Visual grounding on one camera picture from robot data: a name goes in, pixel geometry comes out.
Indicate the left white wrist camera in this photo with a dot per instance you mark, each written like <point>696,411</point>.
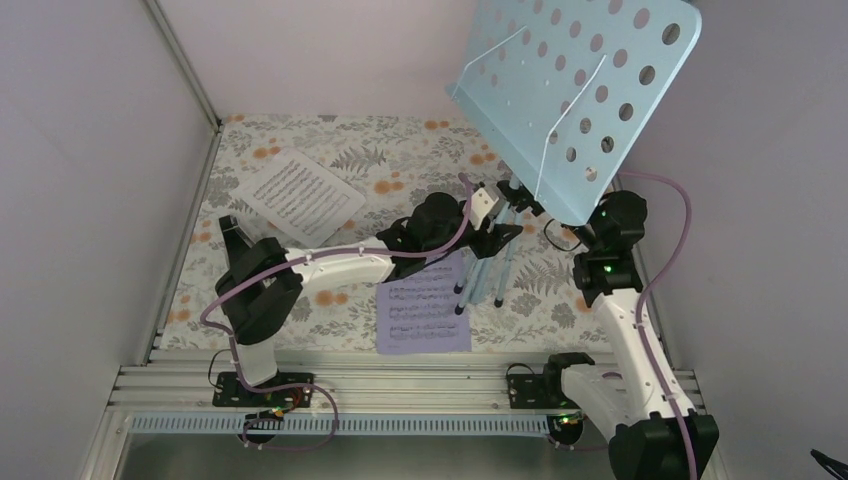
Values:
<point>486,203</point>

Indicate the light blue music stand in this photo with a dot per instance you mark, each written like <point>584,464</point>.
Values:
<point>561,90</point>

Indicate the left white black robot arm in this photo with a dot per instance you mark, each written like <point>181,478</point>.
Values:
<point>264,280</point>

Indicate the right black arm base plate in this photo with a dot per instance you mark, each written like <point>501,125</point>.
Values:
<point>533,392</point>

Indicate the black object at corner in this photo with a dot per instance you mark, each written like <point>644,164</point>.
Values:
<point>836,468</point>

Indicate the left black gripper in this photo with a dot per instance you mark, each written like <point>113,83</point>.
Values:
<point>489,245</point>

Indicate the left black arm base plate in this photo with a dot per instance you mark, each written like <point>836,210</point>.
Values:
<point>285,390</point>

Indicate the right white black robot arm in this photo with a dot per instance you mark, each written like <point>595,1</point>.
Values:
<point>652,428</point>

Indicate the white sheet music paper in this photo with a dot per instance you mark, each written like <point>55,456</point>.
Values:
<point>301,198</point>

